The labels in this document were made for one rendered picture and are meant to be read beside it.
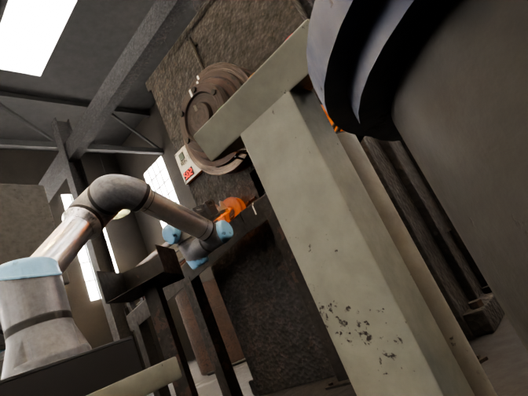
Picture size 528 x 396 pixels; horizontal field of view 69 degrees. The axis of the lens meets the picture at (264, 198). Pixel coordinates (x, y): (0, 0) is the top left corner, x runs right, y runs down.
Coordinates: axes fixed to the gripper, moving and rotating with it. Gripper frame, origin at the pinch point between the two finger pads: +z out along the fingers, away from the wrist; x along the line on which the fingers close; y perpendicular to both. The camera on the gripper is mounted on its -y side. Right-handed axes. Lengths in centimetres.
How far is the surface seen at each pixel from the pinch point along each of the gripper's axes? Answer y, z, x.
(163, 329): -26, -38, 29
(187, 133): 36.7, -3.5, -7.1
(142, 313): -17, -10, 83
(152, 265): -1.4, -21.3, 36.7
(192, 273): -13.5, -8.8, 32.0
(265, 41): 51, 25, -47
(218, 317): -65, 142, 216
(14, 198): 134, 39, 242
